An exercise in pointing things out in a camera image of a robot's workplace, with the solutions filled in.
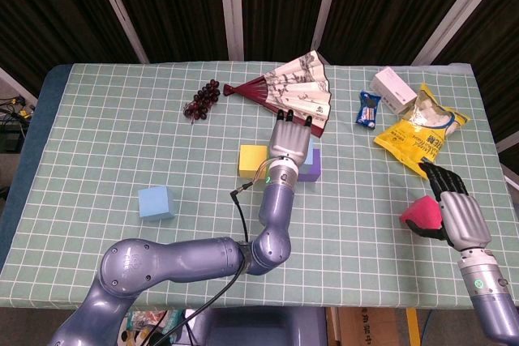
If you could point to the colourful printed package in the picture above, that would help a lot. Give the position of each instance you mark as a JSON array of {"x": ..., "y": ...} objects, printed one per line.
[{"x": 142, "y": 321}]

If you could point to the pink foam cube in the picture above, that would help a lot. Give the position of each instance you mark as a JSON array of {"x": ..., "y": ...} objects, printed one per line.
[{"x": 423, "y": 210}]

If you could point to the brown cardboard box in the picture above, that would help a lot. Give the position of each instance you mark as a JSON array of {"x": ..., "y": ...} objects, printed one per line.
[{"x": 369, "y": 327}]

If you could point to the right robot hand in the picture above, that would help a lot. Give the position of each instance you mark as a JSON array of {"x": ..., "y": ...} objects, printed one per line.
[{"x": 464, "y": 220}]

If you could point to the painted paper folding fan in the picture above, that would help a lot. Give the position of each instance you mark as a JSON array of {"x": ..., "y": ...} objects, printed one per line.
[{"x": 300, "y": 86}]

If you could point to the green checkered tablecloth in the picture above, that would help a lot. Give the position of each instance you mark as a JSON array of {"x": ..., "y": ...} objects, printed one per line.
[{"x": 121, "y": 139}]

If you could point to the dark red grape bunch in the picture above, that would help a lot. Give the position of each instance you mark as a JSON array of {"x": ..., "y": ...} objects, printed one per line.
[{"x": 202, "y": 99}]

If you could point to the white cardboard box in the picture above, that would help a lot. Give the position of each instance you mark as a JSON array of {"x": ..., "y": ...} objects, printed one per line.
[{"x": 393, "y": 88}]

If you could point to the grey blue robot torso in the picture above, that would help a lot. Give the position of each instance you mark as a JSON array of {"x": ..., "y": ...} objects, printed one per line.
[{"x": 259, "y": 327}]

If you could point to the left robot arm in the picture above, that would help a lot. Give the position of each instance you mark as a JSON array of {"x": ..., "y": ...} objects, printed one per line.
[{"x": 182, "y": 257}]

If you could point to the blue cookie packet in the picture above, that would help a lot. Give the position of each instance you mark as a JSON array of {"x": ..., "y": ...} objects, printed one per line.
[{"x": 368, "y": 111}]

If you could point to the purple foam cube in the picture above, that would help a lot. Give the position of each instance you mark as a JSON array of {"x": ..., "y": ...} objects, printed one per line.
[{"x": 314, "y": 167}]

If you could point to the white metal frame post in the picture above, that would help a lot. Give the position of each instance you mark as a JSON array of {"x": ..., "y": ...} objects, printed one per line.
[
  {"x": 119, "y": 9},
  {"x": 232, "y": 5},
  {"x": 326, "y": 1},
  {"x": 458, "y": 9}
]

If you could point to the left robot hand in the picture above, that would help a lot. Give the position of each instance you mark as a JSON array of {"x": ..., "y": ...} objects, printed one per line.
[{"x": 290, "y": 141}]

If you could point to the yellow foam cube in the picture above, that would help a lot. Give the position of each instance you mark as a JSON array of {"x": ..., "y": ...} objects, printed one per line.
[{"x": 251, "y": 159}]

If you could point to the light blue foam cube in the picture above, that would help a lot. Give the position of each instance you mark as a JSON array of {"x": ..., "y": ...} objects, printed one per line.
[
  {"x": 154, "y": 202},
  {"x": 311, "y": 153}
]

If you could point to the yellow snack bag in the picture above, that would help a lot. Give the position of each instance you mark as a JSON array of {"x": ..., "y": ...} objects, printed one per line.
[{"x": 421, "y": 139}]

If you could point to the blue table pad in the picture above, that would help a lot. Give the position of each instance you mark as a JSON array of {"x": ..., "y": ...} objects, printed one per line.
[{"x": 36, "y": 135}]

